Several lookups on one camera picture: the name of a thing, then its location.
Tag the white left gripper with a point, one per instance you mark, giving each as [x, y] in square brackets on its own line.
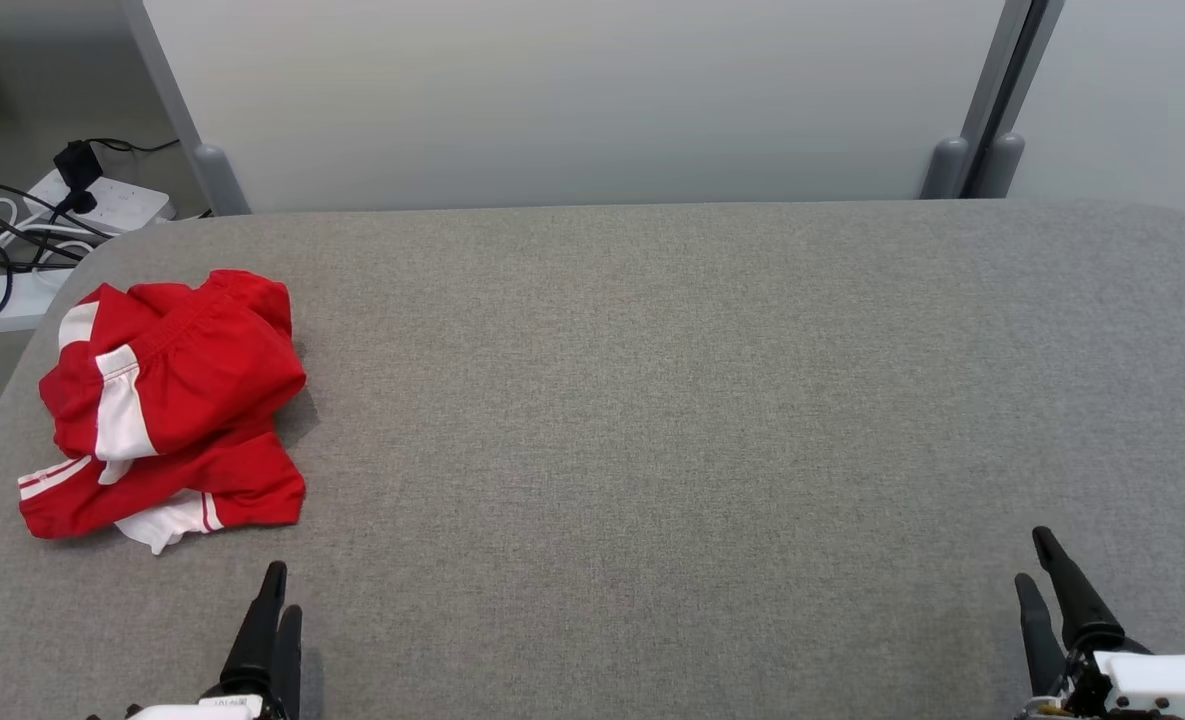
[202, 710]

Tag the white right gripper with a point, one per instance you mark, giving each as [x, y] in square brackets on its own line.
[1167, 690]

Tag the red jersey with white sleeves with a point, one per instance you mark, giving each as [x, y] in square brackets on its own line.
[242, 485]

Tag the red shorts with white stripes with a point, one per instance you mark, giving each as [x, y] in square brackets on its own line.
[212, 370]

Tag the white power strip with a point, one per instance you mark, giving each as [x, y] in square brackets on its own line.
[117, 205]
[27, 305]

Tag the black power adapter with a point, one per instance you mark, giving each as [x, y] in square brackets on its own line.
[77, 165]

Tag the narrow white partition panel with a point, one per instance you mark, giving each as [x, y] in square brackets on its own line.
[1132, 100]

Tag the wide white partition panel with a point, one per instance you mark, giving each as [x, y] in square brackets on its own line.
[572, 100]

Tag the grey partition post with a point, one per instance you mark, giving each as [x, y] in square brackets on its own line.
[947, 170]
[1000, 165]
[167, 90]

